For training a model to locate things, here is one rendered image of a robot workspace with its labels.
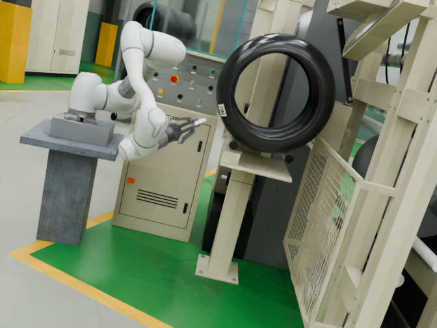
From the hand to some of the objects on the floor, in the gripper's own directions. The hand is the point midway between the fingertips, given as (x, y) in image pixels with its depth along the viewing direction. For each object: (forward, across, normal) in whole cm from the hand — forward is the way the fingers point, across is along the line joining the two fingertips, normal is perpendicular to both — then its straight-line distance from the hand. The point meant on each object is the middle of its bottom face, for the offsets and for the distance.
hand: (198, 122), depth 201 cm
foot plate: (+19, +101, -54) cm, 116 cm away
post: (+19, +101, -55) cm, 116 cm away
